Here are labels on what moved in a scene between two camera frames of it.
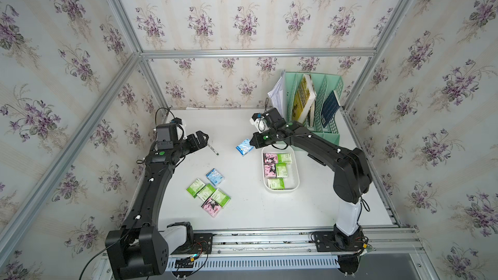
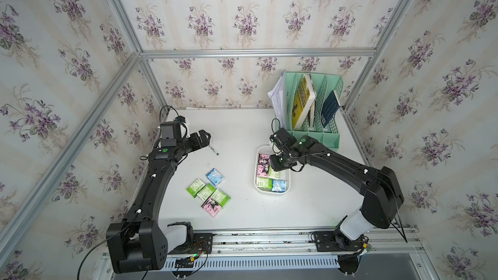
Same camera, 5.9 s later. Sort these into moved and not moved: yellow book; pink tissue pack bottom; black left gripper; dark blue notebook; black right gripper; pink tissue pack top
Moved: pink tissue pack top; black right gripper
Not moved: pink tissue pack bottom; dark blue notebook; yellow book; black left gripper
